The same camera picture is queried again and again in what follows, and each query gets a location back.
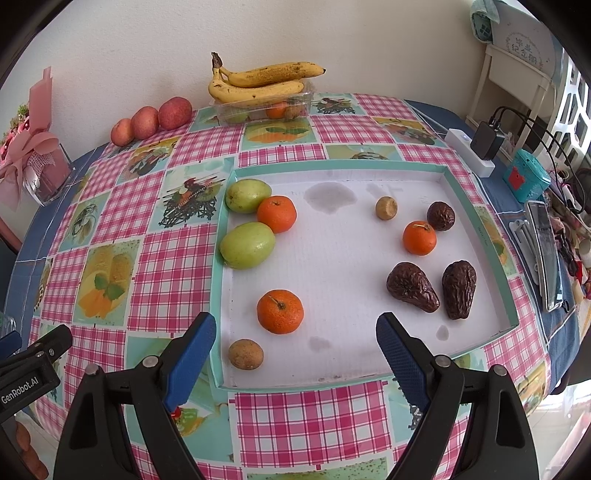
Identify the pink checkered tablecloth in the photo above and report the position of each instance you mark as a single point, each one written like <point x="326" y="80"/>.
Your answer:
<point x="161" y="295"/>

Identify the white framed board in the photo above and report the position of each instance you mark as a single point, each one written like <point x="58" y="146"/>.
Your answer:
<point x="526" y="44"/>

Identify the green jujube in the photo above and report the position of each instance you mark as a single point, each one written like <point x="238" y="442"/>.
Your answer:
<point x="248" y="195"/>
<point x="247" y="244"/>

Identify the green fruit inside clear container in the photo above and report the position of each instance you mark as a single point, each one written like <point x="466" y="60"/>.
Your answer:
<point x="235" y="116"/>

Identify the brown fruit inside clear container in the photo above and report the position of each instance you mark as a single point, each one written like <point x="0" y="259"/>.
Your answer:
<point x="292" y="110"/>

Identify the dark brown wrinkled avocado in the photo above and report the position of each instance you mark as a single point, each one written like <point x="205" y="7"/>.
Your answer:
<point x="412" y="286"/>
<point x="458" y="288"/>

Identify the teal patterned pouch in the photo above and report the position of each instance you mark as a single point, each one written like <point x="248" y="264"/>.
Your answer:
<point x="485" y="18"/>

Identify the small orange tangerine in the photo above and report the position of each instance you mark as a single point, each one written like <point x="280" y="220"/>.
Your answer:
<point x="419" y="237"/>

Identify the red apple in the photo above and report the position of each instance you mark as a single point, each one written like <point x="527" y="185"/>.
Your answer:
<point x="145" y="122"/>
<point x="121" y="132"/>
<point x="175" y="113"/>

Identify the black smartphone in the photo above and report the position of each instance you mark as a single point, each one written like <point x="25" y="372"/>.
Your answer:
<point x="545" y="256"/>

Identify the tangerine inside clear container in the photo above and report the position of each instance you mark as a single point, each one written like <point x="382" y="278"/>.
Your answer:
<point x="276" y="110"/>

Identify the white chair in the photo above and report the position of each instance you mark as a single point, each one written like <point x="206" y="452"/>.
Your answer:
<point x="508" y="83"/>

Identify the teal toy device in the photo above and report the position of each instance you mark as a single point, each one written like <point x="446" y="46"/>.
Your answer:
<point x="526" y="177"/>

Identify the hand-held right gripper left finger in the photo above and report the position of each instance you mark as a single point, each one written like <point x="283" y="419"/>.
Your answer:
<point x="191" y="364"/>

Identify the clear plastic container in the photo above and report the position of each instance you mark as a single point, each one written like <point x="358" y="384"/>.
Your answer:
<point x="251" y="113"/>

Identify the white lattice frame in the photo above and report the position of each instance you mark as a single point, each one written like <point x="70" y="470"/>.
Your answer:
<point x="575" y="115"/>

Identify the clear square vase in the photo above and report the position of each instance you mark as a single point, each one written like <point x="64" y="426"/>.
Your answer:
<point x="53" y="177"/>

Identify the black charger adapter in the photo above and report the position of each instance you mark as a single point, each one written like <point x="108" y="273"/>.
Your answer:
<point x="485" y="138"/>

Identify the white tray with teal rim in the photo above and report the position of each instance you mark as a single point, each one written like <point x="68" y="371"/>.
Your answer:
<point x="341" y="277"/>

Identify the yellow banana bunch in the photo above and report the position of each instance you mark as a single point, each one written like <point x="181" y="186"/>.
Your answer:
<point x="258" y="90"/>

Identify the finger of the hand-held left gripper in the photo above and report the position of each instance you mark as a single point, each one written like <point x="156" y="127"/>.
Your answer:
<point x="51" y="344"/>
<point x="9" y="342"/>

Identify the pink flower bouquet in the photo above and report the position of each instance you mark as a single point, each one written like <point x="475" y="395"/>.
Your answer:
<point x="32" y="138"/>

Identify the small dark wrinkled fruit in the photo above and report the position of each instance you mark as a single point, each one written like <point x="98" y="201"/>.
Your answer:
<point x="440" y="215"/>

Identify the small tan round fruit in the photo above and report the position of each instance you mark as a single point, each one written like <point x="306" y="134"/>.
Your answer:
<point x="386" y="207"/>
<point x="246" y="354"/>

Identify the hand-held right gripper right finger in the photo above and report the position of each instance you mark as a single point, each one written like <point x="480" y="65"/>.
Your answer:
<point x="404" y="360"/>

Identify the white power strip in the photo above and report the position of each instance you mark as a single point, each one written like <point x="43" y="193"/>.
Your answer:
<point x="468" y="154"/>

